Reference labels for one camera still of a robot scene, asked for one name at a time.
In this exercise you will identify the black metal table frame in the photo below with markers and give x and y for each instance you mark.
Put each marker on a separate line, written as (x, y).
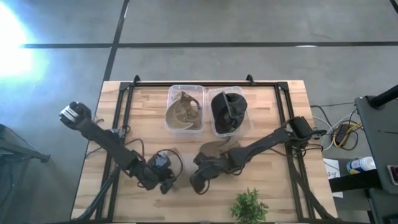
(202, 84)

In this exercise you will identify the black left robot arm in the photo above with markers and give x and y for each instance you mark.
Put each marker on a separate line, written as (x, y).
(105, 140)

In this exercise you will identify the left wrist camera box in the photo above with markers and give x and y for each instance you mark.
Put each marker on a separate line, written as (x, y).
(159, 161)

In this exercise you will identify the tan baseball cap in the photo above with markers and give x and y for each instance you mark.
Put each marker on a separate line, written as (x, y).
(217, 146)
(182, 115)

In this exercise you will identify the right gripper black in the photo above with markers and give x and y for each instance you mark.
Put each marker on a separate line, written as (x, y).
(217, 168)

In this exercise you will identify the white spray can blue label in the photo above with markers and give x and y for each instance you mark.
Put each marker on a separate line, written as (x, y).
(360, 165)

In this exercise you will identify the smartphone with red screen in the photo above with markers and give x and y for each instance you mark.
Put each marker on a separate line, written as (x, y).
(393, 174)

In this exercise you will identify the black shelf bar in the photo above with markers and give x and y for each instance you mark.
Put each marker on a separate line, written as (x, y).
(351, 181)

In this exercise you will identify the clear plastic bin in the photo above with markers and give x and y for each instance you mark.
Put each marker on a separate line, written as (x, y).
(186, 88)
(248, 124)

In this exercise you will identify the grey side cart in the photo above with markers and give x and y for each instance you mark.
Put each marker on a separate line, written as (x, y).
(377, 140)

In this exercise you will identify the black pole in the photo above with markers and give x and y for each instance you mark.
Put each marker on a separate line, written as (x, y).
(384, 96)

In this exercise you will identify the black power adapter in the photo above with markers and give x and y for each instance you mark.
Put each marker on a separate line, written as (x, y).
(342, 133)

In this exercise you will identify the white paper sheet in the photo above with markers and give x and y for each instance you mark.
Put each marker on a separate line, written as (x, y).
(332, 174)

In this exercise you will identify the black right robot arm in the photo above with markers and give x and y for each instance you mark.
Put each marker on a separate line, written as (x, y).
(264, 140)

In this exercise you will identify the dark grey stand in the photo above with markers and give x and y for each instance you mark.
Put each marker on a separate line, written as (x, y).
(18, 149)

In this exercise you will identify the dark grey baseball cap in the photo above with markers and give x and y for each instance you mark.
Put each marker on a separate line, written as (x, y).
(227, 115)

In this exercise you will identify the small green artificial plant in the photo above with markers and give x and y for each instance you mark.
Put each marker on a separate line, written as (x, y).
(248, 207)

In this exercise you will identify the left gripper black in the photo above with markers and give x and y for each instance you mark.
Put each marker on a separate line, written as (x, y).
(150, 177)

